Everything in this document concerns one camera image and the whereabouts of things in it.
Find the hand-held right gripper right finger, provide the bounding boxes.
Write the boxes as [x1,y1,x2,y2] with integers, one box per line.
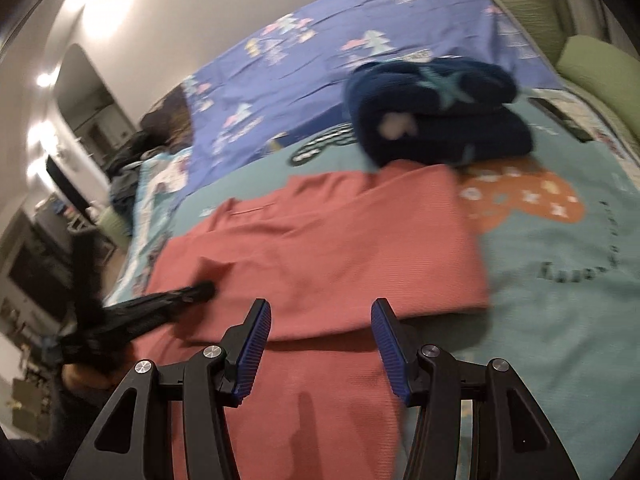
[370,298,583,480]

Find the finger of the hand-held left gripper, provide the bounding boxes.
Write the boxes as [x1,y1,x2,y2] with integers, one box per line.
[104,281,217,344]
[71,233,108,332]

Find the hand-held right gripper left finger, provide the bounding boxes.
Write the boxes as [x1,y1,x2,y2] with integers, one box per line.
[62,298,273,480]

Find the pink knit shirt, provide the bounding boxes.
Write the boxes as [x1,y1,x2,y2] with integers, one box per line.
[132,162,491,480]

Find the pile of dark clothes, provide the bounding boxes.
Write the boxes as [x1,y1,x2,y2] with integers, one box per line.
[107,130,151,211]

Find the person's left hand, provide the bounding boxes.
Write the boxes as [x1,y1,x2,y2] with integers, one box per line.
[62,366,119,391]

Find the green cushion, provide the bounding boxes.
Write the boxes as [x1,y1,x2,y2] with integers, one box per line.
[97,207,133,246]

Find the light blue cartoon quilt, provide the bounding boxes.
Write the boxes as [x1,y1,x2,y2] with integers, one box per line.
[112,147,193,301]

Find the teal printed blanket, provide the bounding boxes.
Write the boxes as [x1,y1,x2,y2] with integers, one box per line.
[112,87,640,480]

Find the dark printed cloth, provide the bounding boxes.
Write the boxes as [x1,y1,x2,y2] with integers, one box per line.
[140,85,193,146]

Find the navy fleece garment with stars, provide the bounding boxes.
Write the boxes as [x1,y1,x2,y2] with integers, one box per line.
[344,57,536,167]

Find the black phone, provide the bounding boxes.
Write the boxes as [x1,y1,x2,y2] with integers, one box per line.
[530,96,596,143]

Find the purple tree-print sheet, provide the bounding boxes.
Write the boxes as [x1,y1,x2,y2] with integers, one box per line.
[172,0,566,211]

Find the large green pillow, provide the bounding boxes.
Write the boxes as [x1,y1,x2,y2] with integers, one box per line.
[555,34,640,126]

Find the small green pillow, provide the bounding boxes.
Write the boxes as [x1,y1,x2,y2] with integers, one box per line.
[487,0,568,66]

